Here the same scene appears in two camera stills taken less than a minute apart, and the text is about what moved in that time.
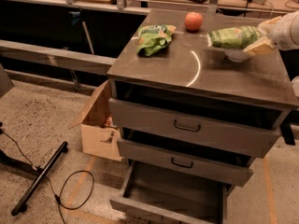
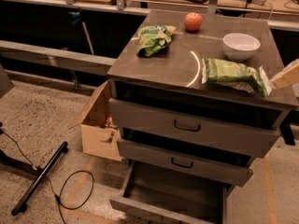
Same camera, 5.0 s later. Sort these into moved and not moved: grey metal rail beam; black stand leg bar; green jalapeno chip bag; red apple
Moved: green jalapeno chip bag
Not moved: red apple; black stand leg bar; grey metal rail beam
